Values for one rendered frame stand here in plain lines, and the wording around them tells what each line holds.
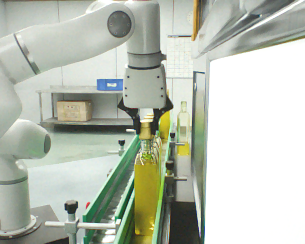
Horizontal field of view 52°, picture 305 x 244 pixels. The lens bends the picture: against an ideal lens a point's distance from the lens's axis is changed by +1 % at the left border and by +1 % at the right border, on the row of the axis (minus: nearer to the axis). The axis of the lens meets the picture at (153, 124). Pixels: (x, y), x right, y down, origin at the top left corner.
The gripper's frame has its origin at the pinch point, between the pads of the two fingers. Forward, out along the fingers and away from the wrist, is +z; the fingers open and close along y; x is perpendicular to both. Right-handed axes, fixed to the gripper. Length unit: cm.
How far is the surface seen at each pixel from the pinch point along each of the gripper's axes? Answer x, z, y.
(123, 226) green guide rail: 18.7, 15.1, 3.2
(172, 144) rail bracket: -55, 35, -5
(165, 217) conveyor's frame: 0.3, 28.8, -4.8
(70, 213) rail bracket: 17.8, 13.0, 14.9
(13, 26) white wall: -587, 52, 352
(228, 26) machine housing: 33.8, -27.7, -13.4
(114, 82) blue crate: -500, 146, 123
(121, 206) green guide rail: 9.7, 17.5, 5.5
